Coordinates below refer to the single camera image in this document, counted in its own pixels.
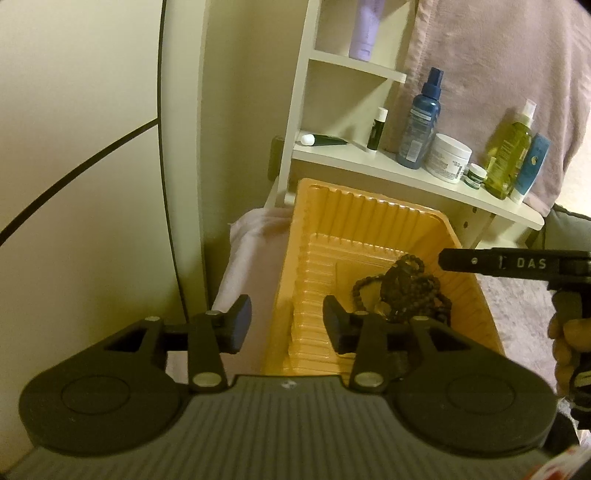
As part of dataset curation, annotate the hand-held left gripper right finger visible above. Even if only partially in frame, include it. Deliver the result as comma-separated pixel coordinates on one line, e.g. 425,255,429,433
322,294,463,394

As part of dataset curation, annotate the cream shelf unit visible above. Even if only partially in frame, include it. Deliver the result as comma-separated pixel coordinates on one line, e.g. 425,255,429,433
263,0,546,251

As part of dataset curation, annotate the blue and white tube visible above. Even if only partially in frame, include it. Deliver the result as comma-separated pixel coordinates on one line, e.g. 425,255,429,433
509,134,553,205

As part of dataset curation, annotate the white cream jar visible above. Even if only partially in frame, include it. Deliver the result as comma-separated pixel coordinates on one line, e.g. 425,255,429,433
425,134,473,185

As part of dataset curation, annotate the dark tube with white cap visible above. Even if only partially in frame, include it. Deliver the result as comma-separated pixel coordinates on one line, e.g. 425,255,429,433
298,133,352,148

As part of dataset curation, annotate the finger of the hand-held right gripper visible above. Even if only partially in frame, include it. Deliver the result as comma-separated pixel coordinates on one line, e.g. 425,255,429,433
438,248,502,277

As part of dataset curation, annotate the orange plastic tray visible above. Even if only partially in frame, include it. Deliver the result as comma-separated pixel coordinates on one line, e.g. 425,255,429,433
263,178,507,377

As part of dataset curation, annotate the pink fleece blanket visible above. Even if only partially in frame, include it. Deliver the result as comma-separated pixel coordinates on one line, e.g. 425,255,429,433
165,207,591,385

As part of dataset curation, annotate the blue spray bottle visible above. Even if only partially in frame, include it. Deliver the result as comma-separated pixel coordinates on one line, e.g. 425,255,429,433
396,67,442,169

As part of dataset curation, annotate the green spray bottle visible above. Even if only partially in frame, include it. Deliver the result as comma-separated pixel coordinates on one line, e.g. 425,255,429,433
483,99,539,200

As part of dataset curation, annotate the black and white lip balm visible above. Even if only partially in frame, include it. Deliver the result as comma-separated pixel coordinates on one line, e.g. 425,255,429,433
367,107,389,151

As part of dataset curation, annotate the small green jar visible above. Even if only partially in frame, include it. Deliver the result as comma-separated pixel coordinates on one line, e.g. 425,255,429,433
463,164,488,190

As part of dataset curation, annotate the person's right hand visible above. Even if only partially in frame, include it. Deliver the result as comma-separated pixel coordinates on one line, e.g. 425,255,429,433
547,318,591,397

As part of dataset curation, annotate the grey cushion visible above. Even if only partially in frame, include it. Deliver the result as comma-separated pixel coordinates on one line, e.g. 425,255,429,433
542,203,591,253

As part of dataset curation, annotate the lilac tube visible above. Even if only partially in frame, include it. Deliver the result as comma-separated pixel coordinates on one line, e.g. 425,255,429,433
348,0,387,62

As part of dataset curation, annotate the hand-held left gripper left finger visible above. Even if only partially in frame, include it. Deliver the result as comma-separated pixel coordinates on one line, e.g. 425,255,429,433
104,294,253,394

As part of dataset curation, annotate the thin black cable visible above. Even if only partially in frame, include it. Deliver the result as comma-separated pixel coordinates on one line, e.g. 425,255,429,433
0,117,161,245

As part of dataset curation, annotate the dark wooden bead necklace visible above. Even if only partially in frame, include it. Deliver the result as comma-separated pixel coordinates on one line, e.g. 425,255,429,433
352,253,454,325

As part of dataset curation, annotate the pink hanging towel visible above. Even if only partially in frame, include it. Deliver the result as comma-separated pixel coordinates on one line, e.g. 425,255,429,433
392,0,591,219

